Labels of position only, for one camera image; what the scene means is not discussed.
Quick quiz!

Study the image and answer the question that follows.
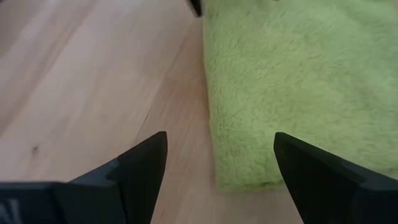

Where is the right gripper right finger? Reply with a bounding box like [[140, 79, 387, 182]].
[[273, 131, 398, 224]]

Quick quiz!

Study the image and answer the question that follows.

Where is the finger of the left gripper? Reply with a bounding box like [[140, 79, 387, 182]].
[[188, 0, 203, 18]]

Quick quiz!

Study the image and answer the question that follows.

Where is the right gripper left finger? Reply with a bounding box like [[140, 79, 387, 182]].
[[0, 131, 169, 224]]

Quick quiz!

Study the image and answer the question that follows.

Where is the green microfiber towel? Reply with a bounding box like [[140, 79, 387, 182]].
[[201, 0, 398, 193]]

